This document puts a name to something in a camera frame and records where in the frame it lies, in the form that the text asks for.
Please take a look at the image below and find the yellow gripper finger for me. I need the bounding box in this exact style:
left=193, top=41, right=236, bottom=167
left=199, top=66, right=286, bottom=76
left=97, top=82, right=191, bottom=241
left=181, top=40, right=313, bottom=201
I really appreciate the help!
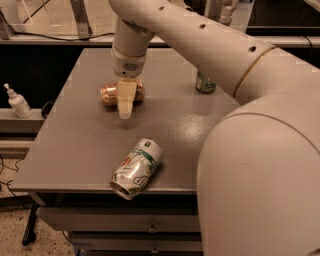
left=117, top=78, right=137, bottom=120

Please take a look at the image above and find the metal bracket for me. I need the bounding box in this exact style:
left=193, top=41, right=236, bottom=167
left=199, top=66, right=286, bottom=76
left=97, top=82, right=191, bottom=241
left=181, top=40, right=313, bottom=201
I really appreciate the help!
left=70, top=0, right=93, bottom=40
left=204, top=0, right=223, bottom=21

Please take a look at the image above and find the white pump bottle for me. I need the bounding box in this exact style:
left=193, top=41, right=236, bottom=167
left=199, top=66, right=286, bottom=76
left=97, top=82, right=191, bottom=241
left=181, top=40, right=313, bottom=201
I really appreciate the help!
left=4, top=83, right=32, bottom=119

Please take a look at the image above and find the black cable on floor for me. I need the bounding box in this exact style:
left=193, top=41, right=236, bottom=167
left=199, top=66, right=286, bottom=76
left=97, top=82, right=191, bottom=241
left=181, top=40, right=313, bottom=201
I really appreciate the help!
left=0, top=154, right=31, bottom=211

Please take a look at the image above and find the orange LaCroix can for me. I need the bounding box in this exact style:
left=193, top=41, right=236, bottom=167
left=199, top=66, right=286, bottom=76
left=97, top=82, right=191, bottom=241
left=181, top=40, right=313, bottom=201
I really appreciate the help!
left=100, top=79, right=145, bottom=106

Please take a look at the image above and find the metal bracket right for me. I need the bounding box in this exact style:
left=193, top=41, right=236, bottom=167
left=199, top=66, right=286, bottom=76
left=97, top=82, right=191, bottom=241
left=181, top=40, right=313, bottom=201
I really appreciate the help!
left=204, top=0, right=223, bottom=21

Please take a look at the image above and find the black cable on ledge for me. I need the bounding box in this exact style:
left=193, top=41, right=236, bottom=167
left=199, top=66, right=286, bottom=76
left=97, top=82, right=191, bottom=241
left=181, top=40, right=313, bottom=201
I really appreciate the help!
left=9, top=30, right=116, bottom=43

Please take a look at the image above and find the metal bracket left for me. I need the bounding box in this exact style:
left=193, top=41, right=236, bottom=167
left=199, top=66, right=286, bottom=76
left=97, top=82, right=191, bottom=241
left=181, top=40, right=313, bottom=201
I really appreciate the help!
left=70, top=0, right=93, bottom=40

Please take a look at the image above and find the grey drawer cabinet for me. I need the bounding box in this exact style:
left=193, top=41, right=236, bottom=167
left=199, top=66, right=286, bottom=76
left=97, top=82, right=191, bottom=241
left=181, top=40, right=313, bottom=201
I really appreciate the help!
left=12, top=48, right=238, bottom=256

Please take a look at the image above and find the white lying soda can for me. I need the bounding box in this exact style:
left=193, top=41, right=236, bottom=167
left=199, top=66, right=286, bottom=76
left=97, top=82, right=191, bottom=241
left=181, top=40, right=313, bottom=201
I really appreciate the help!
left=110, top=138, right=163, bottom=200

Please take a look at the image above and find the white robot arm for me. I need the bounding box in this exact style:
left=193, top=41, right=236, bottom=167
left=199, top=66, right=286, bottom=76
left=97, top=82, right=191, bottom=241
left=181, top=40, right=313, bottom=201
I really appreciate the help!
left=108, top=0, right=320, bottom=256

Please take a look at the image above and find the green soda can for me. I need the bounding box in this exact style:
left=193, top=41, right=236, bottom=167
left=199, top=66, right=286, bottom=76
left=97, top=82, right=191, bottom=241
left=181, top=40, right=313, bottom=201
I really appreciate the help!
left=195, top=71, right=216, bottom=94

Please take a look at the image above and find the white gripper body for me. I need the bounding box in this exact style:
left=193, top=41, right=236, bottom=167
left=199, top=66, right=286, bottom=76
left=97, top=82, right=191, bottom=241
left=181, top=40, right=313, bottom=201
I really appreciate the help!
left=111, top=47, right=146, bottom=78

